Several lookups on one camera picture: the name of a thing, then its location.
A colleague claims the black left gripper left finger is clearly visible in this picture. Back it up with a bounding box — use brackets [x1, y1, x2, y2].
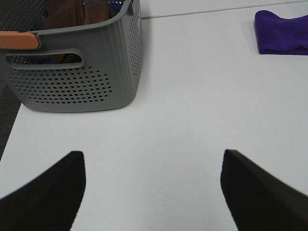
[0, 151, 86, 231]

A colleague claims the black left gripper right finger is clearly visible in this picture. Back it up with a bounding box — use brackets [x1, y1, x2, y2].
[220, 150, 308, 231]

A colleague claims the purple microfiber towel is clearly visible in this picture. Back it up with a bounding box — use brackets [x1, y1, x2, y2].
[255, 10, 308, 55]

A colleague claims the grey perforated plastic basket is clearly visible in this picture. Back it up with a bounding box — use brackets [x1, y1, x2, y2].
[0, 0, 142, 112]

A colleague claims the brown towel in basket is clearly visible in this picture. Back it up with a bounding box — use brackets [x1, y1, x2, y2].
[45, 0, 112, 64]

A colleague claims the blue towel in basket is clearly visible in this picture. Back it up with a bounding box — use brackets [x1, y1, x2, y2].
[107, 0, 124, 16]

